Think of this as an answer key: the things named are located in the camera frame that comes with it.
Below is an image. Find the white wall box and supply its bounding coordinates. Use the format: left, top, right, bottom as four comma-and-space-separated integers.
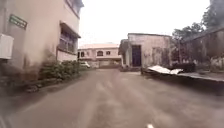
0, 33, 15, 60

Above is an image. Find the weathered grey building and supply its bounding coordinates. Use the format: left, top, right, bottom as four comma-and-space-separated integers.
118, 32, 173, 70

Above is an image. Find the grey asphalt road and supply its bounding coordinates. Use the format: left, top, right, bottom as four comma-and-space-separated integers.
0, 68, 224, 128

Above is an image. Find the row of green bushes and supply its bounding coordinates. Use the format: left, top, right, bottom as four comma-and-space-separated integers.
19, 59, 88, 91

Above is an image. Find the two-storey building with pale roof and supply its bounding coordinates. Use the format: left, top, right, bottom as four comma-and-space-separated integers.
77, 42, 123, 69

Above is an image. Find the low concrete kerb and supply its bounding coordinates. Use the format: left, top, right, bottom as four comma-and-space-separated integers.
0, 71, 84, 98

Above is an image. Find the green sign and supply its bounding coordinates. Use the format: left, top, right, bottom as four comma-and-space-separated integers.
8, 13, 29, 30

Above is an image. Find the row of trees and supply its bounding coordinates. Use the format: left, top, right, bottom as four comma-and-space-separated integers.
172, 0, 224, 43

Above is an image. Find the large beige building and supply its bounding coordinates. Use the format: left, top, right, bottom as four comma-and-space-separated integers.
0, 0, 85, 73

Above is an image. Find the raised concrete kerb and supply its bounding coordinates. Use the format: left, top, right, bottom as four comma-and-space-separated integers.
140, 67, 224, 93

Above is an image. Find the stained compound wall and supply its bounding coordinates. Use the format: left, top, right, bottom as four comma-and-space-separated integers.
171, 25, 224, 73

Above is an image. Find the pale car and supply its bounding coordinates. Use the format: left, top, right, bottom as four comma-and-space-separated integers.
79, 60, 92, 69

